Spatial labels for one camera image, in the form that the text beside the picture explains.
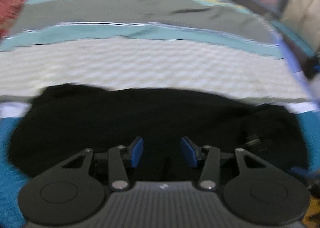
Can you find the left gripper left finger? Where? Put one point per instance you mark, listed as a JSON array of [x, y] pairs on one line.
[[122, 160]]

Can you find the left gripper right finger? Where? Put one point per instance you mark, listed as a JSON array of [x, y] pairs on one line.
[[205, 161]]

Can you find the black pants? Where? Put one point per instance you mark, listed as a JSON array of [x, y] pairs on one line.
[[65, 119]]

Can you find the blue checkered bedsheet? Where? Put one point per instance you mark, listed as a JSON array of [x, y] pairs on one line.
[[12, 179]]

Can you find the grey teal striped blanket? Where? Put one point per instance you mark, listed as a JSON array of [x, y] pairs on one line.
[[205, 45]]

